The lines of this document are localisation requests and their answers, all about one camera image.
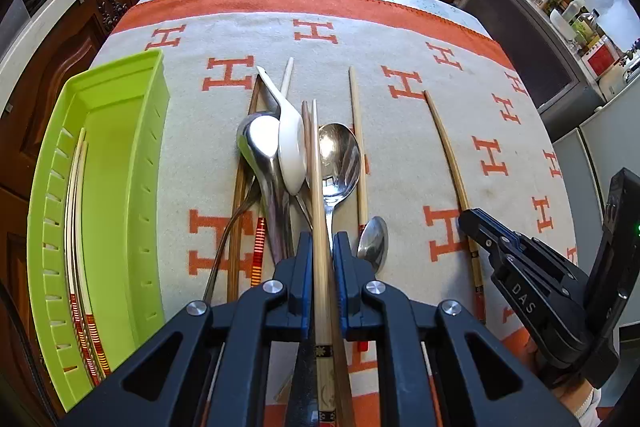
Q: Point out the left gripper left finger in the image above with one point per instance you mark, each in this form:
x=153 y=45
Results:
x=207 y=365

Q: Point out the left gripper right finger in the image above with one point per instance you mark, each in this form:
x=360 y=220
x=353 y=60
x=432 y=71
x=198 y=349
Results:
x=437 y=365

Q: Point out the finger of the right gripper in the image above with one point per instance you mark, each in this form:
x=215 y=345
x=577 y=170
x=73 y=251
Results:
x=490 y=222
x=497 y=246

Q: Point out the small steel spoon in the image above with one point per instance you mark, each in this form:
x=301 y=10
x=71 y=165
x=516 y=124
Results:
x=373 y=243

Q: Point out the brown bamboo chopstick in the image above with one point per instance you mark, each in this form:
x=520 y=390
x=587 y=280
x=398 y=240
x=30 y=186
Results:
x=340 y=356
x=323 y=344

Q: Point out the large steel tablespoon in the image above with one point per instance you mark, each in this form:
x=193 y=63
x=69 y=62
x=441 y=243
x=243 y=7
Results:
x=340 y=163

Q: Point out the white ceramic soup spoon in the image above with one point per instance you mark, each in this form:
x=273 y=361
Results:
x=291 y=148

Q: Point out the large steel ladle spoon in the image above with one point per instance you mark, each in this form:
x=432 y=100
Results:
x=258 y=142

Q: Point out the steel fork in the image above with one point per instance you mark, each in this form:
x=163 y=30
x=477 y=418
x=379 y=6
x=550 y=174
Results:
x=249 y=200

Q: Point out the person's right hand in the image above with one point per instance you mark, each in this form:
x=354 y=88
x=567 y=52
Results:
x=577 y=395

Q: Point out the orange beige H-pattern cloth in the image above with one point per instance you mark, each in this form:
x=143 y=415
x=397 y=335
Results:
x=209 y=364

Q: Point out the red label container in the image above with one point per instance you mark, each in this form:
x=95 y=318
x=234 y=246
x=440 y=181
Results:
x=600 y=57

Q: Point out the white bowl on counter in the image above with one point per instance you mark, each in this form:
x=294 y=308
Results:
x=561 y=25

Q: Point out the green plastic utensil tray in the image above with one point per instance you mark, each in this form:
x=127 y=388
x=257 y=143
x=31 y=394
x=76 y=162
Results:
x=120 y=109

